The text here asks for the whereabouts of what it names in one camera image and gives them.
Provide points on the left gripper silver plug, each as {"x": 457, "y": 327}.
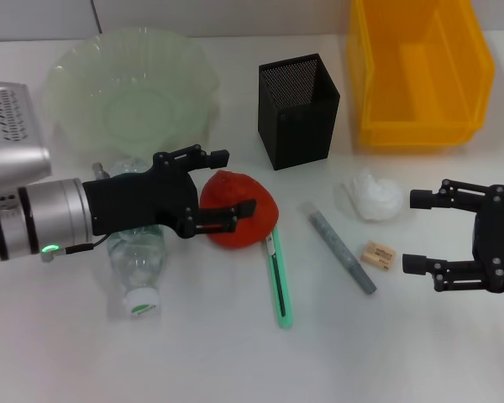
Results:
{"x": 101, "y": 172}

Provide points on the pale green wavy fruit plate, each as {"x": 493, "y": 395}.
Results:
{"x": 130, "y": 84}

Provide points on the red-orange fruit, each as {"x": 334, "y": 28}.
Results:
{"x": 235, "y": 184}

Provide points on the beige eraser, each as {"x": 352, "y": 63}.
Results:
{"x": 378, "y": 255}

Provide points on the left wrist camera housing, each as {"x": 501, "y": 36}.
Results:
{"x": 8, "y": 126}

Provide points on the mint green utility knife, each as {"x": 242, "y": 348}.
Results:
{"x": 282, "y": 302}

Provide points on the yellow plastic bin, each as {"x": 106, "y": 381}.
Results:
{"x": 466, "y": 84}

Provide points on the grey marker pen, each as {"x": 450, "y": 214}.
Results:
{"x": 340, "y": 247}

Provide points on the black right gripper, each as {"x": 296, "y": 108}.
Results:
{"x": 500, "y": 239}

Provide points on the white paper ball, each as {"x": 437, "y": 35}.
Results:
{"x": 374, "y": 195}

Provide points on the black mesh pen holder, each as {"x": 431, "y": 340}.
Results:
{"x": 302, "y": 138}

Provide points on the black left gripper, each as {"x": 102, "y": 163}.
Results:
{"x": 130, "y": 201}

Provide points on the clear plastic water bottle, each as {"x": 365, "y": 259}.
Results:
{"x": 136, "y": 268}

